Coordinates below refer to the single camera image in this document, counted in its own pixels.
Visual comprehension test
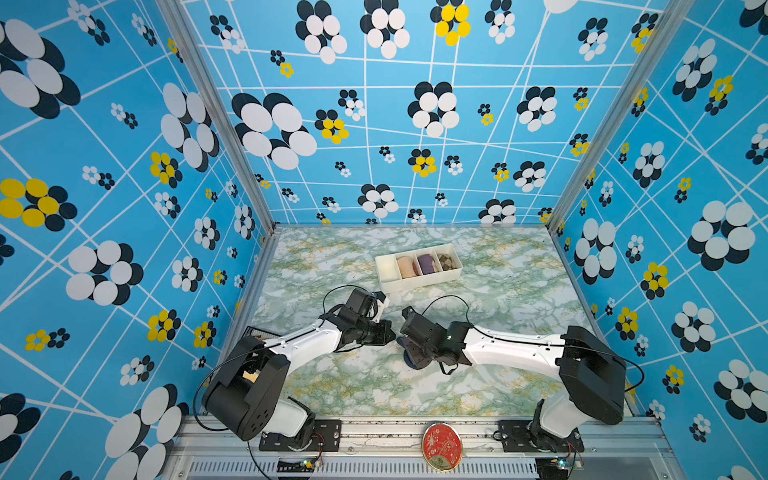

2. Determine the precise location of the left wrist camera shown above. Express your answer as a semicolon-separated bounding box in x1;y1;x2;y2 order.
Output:
372;291;389;323

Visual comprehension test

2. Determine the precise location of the brown patterned rolled sock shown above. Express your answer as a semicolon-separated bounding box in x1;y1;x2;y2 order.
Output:
438;253;458;271

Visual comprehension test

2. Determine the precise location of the green circuit board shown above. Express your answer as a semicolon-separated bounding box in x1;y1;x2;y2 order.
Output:
536;458;570;479
276;458;323;474

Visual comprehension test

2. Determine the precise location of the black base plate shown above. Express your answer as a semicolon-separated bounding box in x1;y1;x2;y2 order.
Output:
493;420;585;454
258;419;343;452

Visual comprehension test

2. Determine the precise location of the right green circuit board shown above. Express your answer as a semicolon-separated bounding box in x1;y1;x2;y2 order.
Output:
536;458;570;479

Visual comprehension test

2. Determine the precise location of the red round badge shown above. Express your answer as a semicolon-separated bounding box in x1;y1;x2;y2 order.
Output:
421;422;463;472

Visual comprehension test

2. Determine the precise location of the small picture card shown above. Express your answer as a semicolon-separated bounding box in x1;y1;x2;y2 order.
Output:
243;326;270;339

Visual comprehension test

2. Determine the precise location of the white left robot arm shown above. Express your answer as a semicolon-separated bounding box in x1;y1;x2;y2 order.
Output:
193;286;395;450

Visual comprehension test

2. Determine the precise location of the left green circuit board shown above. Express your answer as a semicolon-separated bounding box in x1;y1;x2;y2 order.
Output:
276;458;323;474

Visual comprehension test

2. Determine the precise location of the purple rolled sock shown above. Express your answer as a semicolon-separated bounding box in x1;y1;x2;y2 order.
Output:
417;254;438;275

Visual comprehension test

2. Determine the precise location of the aluminium front rail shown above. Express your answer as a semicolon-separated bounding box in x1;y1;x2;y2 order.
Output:
161;417;685;479

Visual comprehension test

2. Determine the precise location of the purple striped sock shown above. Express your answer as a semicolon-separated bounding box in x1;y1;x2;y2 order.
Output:
397;336;424;370

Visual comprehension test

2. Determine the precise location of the white divided organizer tray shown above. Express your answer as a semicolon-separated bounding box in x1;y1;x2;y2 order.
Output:
375;243;463;294

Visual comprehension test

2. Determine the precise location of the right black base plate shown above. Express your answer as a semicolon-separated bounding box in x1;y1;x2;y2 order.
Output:
493;420;585;454

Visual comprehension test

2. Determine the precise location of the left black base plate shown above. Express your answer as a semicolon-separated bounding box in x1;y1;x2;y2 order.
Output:
258;419;343;452

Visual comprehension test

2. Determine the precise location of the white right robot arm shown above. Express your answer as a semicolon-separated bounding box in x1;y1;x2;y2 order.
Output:
398;307;627;443

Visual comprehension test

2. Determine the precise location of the pink rolled sock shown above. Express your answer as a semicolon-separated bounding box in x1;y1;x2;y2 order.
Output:
396;256;421;279

